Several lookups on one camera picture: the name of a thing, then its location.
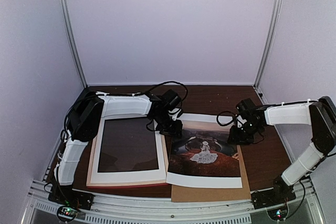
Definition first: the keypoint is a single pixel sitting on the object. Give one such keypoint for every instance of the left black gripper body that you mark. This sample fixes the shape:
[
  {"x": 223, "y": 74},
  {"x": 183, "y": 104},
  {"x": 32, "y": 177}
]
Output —
[{"x": 166, "y": 127}]

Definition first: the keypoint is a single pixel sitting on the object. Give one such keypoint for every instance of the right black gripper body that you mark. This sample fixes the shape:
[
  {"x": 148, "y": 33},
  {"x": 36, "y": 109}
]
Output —
[{"x": 245, "y": 135}]

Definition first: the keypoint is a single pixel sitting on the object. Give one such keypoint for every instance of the light wooden picture frame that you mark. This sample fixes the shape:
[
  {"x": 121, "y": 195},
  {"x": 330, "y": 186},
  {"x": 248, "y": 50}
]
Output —
[{"x": 90, "y": 176}]

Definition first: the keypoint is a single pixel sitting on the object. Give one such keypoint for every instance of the landscape photo with white border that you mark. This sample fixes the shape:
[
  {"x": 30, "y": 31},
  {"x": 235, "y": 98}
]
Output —
[{"x": 201, "y": 157}]

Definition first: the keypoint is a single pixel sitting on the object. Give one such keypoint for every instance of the white mat board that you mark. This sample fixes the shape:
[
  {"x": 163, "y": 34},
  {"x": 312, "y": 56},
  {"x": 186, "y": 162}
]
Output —
[{"x": 128, "y": 176}]

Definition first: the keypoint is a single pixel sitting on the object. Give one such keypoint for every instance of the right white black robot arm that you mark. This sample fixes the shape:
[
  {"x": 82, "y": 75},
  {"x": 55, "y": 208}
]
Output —
[{"x": 317, "y": 116}]

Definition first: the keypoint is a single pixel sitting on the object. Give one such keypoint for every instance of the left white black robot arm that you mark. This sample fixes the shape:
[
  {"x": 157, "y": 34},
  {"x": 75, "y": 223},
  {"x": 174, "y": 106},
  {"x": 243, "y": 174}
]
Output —
[{"x": 84, "y": 118}]

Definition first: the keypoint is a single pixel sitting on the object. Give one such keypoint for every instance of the brown cardboard backing board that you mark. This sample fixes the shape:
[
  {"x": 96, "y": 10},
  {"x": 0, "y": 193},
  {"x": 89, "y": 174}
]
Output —
[{"x": 187, "y": 194}]

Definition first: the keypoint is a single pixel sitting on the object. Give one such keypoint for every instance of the right round controller board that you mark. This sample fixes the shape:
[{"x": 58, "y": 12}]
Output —
[{"x": 278, "y": 214}]

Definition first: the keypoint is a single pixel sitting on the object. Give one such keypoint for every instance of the round controller board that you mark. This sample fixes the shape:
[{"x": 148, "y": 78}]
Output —
[
  {"x": 278, "y": 214},
  {"x": 66, "y": 213}
]

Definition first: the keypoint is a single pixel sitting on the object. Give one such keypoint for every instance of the left round controller board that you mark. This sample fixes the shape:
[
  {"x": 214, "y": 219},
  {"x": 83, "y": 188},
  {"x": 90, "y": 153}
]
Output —
[{"x": 66, "y": 213}]

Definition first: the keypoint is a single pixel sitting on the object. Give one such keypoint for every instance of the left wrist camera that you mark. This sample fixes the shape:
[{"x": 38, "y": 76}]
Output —
[{"x": 171, "y": 99}]

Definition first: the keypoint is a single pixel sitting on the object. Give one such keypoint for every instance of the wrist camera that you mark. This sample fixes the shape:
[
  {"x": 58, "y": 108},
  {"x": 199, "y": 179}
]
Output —
[
  {"x": 245, "y": 107},
  {"x": 171, "y": 99}
]

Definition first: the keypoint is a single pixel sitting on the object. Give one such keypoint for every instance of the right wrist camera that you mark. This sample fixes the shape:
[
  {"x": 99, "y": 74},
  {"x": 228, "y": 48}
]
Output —
[{"x": 245, "y": 107}]

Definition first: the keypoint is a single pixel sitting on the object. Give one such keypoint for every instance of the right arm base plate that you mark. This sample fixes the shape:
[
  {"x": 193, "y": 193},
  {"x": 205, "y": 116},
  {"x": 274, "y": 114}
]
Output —
[{"x": 268, "y": 198}]

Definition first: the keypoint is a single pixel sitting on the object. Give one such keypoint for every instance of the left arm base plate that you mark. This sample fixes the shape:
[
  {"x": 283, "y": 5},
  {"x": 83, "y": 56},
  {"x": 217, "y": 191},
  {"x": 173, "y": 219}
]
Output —
[{"x": 65, "y": 195}]

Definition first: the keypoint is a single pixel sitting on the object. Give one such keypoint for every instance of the right aluminium corner post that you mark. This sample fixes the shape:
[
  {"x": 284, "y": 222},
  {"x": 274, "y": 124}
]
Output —
[{"x": 276, "y": 9}]

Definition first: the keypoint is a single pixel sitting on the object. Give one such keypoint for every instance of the aluminium corner post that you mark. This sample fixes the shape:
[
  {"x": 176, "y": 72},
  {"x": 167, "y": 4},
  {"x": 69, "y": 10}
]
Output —
[
  {"x": 72, "y": 42},
  {"x": 276, "y": 9}
]

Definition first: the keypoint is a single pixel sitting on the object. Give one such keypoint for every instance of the left aluminium corner post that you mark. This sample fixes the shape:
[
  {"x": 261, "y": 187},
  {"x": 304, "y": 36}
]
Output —
[{"x": 72, "y": 42}]

